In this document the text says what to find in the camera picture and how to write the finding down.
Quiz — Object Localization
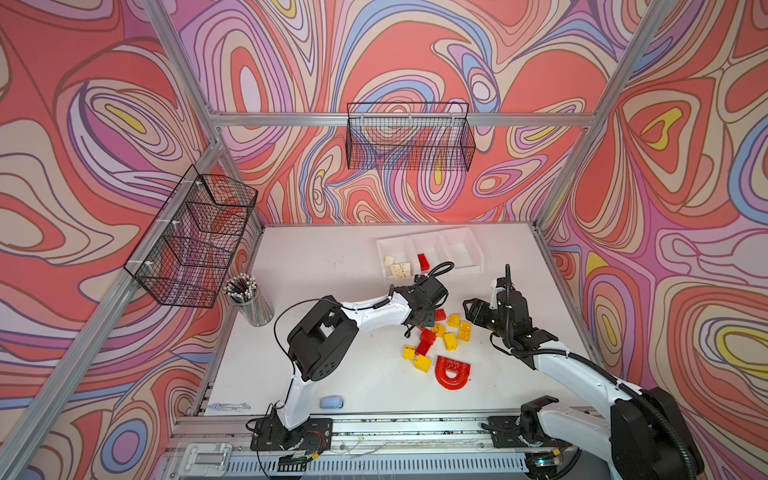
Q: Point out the clear plastic bag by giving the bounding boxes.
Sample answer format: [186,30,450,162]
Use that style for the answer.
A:
[206,402,251,414]

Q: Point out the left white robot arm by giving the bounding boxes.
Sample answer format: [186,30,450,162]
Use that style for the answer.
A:
[277,275,449,431]

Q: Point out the white lego brick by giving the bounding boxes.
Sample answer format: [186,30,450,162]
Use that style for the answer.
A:
[390,264,407,279]

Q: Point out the metal cup of pens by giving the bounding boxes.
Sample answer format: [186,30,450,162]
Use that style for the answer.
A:
[225,273,274,327]

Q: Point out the left black wire basket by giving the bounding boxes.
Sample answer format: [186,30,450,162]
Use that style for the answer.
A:
[123,166,258,308]

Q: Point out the red arch lego piece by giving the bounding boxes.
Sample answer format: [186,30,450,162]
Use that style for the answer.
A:
[435,356,471,391]

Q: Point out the left translucent plastic bin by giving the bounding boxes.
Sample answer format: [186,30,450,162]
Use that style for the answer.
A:
[375,235,418,285]

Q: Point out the small yellow lego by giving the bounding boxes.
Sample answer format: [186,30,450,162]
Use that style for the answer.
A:
[403,345,416,361]
[447,314,461,328]

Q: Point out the black wire basket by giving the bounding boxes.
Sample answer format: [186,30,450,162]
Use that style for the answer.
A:
[123,166,258,308]
[345,100,476,172]

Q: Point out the middle translucent plastic bin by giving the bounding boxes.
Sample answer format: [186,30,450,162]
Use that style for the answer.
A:
[405,231,449,277]

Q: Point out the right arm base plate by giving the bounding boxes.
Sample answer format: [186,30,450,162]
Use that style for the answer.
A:
[480,415,571,449]

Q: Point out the red narrow lego brick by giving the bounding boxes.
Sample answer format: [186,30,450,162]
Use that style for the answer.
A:
[415,328,437,356]

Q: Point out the small yellow lego top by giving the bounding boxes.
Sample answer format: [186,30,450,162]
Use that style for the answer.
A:
[447,314,461,328]

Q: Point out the right translucent plastic bin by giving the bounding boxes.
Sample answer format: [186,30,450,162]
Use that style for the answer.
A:
[438,227,484,276]

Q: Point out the yellow round lego piece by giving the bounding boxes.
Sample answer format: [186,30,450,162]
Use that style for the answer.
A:
[431,324,446,338]

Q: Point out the small yellow lego left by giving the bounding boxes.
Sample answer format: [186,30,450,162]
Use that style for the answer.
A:
[403,345,416,361]

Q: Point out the yellow lego brick front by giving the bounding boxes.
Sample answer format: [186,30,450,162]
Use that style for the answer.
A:
[413,354,432,373]

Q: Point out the blue eraser block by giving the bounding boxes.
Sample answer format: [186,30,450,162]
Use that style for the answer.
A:
[319,395,344,410]

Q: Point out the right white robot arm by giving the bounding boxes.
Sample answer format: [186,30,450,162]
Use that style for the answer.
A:
[462,278,704,479]

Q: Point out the translucent plastic bin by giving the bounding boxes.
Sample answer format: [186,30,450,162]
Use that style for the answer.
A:
[375,235,418,285]
[438,227,484,276]
[405,231,449,277]

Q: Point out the yellow long lego brick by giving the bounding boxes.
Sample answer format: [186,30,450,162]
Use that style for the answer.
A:
[458,321,472,343]

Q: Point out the yellow lego brick centre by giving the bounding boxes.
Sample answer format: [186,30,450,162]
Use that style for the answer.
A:
[442,332,458,351]

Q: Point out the back black wire basket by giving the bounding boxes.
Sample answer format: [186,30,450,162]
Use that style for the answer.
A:
[345,100,476,172]

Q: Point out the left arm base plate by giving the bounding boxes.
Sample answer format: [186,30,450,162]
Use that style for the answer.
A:
[245,417,333,453]

